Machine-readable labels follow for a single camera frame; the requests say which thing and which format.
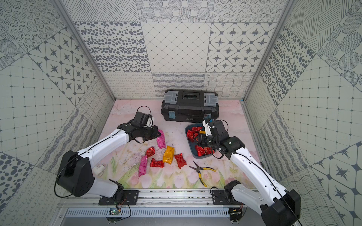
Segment yellow tea bag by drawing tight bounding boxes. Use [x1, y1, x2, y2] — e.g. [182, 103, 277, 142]
[163, 146, 175, 164]

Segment black plastic toolbox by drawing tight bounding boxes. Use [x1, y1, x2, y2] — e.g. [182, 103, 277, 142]
[161, 89, 219, 123]

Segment pile of red tea bags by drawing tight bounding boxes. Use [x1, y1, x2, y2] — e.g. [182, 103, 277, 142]
[186, 126, 214, 157]

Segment aluminium mounting rail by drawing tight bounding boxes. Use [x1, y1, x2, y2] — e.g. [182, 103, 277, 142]
[56, 188, 251, 223]

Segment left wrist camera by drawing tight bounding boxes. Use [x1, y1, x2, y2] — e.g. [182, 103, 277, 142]
[132, 112, 153, 128]

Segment yellow handled pliers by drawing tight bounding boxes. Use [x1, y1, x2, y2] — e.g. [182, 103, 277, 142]
[189, 160, 216, 187]

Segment magenta tea bag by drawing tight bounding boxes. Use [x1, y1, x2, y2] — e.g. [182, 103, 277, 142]
[156, 130, 166, 149]
[138, 155, 148, 177]

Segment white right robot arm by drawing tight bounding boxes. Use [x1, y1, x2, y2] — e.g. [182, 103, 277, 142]
[198, 119, 302, 226]

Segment teal plastic storage box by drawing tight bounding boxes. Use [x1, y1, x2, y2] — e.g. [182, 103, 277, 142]
[185, 122, 218, 159]

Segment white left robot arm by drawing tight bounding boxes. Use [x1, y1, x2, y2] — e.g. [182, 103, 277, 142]
[55, 115, 161, 202]

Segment red tea bag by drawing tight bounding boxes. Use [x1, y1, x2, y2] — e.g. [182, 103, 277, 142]
[174, 153, 187, 169]
[146, 147, 156, 158]
[150, 158, 165, 168]

